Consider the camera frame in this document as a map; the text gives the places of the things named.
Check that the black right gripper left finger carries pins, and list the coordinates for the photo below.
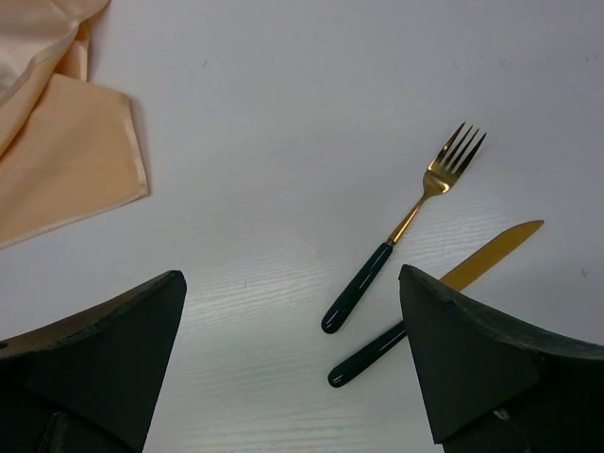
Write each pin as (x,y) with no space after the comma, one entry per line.
(90,382)

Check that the gold fork black handle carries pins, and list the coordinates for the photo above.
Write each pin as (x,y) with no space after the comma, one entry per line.
(441,175)

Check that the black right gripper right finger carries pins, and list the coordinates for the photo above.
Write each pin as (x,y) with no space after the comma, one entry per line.
(493,383)

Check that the peach cloth napkin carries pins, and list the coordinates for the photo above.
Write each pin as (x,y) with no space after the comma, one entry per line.
(69,148)

